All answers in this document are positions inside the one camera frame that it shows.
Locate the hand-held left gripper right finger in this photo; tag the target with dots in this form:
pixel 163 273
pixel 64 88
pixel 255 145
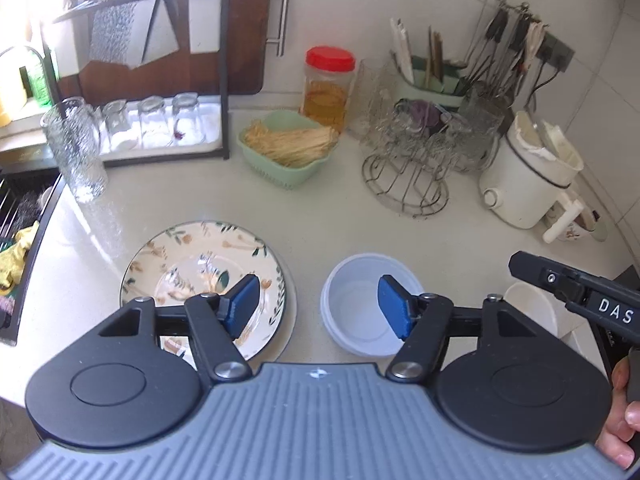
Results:
pixel 395 310

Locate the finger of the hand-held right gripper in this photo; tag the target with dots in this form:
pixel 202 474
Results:
pixel 542 275

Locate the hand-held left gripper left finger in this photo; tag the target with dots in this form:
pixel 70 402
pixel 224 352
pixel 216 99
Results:
pixel 242 305

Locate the white plastic bowl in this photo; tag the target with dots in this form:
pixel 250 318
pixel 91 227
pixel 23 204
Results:
pixel 355 305
pixel 535 310

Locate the floral ceramic plate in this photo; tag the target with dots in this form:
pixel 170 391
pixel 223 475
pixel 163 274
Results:
pixel 200 260

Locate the person's right hand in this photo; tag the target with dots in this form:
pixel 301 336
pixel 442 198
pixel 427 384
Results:
pixel 620 410

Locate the white electric cooking pot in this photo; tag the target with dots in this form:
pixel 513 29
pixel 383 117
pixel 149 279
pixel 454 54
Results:
pixel 530 175

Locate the textured glass pitcher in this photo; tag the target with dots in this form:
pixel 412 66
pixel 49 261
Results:
pixel 482 120

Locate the green basket of dried noodles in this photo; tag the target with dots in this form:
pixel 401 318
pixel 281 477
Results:
pixel 290 142

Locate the cluster of textured glass cups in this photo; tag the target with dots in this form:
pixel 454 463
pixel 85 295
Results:
pixel 410 115

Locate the small clear glass red mark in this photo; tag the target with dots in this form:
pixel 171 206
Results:
pixel 186 117

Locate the purple round object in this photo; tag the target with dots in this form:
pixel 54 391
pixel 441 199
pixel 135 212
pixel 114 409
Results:
pixel 425 112

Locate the small clear glass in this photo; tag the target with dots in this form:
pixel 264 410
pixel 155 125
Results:
pixel 152 120
pixel 117 122

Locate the green and white utensil holder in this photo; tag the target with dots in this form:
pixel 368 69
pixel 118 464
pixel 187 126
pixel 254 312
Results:
pixel 430 85

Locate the tall textured drinking glass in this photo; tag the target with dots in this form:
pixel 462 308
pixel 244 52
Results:
pixel 75 150

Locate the red-lidded clear plastic jar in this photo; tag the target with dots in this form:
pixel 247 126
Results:
pixel 327 90

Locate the yellow cloth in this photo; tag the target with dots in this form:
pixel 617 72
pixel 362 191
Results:
pixel 15 260

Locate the row of hanging metal utensils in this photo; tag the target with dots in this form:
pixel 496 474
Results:
pixel 505 40

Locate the dark kitchen sink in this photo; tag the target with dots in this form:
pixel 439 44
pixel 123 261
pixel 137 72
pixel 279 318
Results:
pixel 25 205

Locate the brown chopsticks bundle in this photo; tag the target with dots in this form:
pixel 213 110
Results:
pixel 435 57

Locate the black metal dish rack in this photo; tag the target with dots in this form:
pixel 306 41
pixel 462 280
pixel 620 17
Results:
pixel 200 60

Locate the white spatula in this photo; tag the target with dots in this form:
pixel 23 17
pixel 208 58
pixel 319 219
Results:
pixel 402 52

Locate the dark wooden cutting board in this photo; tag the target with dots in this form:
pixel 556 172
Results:
pixel 245 25

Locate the green bottle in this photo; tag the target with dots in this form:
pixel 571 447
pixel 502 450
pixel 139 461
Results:
pixel 37 80

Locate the white perforated cutlery holder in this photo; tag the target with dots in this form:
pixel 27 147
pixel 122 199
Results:
pixel 120 15

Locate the wall power socket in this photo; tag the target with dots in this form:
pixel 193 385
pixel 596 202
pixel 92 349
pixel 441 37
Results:
pixel 557 52

